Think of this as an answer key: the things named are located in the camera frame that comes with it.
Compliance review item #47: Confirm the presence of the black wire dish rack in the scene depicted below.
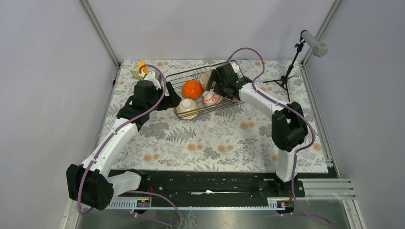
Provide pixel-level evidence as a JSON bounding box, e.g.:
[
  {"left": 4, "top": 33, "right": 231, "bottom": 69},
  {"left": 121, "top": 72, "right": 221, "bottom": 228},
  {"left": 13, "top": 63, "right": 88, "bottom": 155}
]
[{"left": 166, "top": 62, "right": 243, "bottom": 119}]

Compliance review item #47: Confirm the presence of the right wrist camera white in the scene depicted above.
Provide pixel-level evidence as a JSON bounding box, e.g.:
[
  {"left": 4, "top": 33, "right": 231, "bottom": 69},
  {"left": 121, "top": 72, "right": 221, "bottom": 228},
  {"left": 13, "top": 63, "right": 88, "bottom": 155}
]
[{"left": 230, "top": 61, "right": 240, "bottom": 73}]

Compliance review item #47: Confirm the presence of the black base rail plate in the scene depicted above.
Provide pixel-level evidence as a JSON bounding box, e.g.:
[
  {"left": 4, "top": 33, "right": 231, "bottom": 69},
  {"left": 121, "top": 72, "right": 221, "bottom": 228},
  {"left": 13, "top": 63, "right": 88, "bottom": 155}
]
[{"left": 107, "top": 169, "right": 306, "bottom": 209}]

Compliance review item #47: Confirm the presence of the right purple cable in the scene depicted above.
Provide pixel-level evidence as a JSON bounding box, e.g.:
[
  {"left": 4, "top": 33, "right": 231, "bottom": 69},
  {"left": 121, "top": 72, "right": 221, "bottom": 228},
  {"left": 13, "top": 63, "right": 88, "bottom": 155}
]
[{"left": 227, "top": 47, "right": 333, "bottom": 227}]

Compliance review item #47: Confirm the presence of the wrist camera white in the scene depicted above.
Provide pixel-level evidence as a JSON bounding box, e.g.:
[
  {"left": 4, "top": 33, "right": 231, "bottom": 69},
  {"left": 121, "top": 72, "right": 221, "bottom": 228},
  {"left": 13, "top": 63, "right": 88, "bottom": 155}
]
[
  {"left": 143, "top": 71, "right": 161, "bottom": 89},
  {"left": 230, "top": 61, "right": 240, "bottom": 73}
]

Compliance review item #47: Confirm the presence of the beige bowl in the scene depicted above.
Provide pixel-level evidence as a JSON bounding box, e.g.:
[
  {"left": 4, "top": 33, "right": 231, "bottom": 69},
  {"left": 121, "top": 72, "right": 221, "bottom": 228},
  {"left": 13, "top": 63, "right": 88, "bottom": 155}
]
[{"left": 200, "top": 71, "right": 212, "bottom": 91}]

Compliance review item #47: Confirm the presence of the orange yellow block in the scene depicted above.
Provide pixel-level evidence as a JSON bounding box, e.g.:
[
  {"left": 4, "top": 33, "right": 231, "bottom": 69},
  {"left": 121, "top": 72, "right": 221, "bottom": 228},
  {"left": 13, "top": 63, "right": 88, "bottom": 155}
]
[{"left": 137, "top": 62, "right": 149, "bottom": 75}]

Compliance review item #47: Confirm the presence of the silver microphone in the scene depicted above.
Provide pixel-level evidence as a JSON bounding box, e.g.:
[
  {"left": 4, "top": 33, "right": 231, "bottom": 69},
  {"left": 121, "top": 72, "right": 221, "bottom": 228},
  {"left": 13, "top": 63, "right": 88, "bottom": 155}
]
[{"left": 300, "top": 30, "right": 329, "bottom": 57}]

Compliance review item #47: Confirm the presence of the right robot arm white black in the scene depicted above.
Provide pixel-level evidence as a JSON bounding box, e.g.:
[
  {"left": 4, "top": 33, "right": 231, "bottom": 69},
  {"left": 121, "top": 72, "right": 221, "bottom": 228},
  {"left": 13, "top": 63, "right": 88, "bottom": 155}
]
[{"left": 207, "top": 62, "right": 309, "bottom": 197}]

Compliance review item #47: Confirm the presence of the purple cable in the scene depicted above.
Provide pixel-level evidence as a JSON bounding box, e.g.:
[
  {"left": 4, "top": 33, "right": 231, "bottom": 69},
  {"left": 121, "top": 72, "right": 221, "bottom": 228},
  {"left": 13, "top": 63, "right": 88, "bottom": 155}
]
[
  {"left": 227, "top": 47, "right": 333, "bottom": 227},
  {"left": 76, "top": 64, "right": 183, "bottom": 228}
]

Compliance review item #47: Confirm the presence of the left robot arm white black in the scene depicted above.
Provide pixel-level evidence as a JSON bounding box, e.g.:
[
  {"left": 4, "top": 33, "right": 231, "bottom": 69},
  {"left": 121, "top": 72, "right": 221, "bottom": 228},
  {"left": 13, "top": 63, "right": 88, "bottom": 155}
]
[{"left": 66, "top": 80, "right": 181, "bottom": 210}]

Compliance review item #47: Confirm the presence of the floral patterned table mat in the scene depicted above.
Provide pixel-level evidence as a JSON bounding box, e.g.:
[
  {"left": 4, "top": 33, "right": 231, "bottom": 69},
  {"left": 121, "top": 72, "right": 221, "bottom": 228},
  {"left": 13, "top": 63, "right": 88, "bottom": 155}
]
[{"left": 101, "top": 60, "right": 328, "bottom": 173}]

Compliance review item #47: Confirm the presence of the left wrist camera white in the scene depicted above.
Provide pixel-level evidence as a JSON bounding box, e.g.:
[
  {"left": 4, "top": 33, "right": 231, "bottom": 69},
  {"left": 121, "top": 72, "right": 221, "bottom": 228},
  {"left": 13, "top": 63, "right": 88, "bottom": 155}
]
[{"left": 143, "top": 71, "right": 161, "bottom": 89}]

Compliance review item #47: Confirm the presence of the orange bowl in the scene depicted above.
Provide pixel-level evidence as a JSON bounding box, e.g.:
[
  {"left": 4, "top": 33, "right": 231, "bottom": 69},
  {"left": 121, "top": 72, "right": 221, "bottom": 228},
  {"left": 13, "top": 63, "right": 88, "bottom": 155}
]
[{"left": 181, "top": 80, "right": 203, "bottom": 100}]

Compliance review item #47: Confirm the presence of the black microphone tripod stand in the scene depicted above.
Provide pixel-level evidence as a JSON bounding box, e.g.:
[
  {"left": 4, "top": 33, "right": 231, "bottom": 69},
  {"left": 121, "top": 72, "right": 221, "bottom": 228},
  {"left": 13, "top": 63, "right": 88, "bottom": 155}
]
[{"left": 263, "top": 38, "right": 305, "bottom": 102}]

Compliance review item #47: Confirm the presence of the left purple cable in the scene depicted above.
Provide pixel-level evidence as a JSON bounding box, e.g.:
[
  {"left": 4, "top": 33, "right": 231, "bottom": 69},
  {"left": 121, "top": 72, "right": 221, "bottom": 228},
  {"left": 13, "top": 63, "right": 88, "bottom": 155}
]
[{"left": 76, "top": 64, "right": 183, "bottom": 228}]

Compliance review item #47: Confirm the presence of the yellow sun pattern bowl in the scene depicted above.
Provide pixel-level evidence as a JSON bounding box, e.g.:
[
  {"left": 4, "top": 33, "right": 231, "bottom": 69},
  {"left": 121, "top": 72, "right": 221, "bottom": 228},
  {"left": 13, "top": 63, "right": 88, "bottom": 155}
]
[{"left": 176, "top": 98, "right": 199, "bottom": 120}]

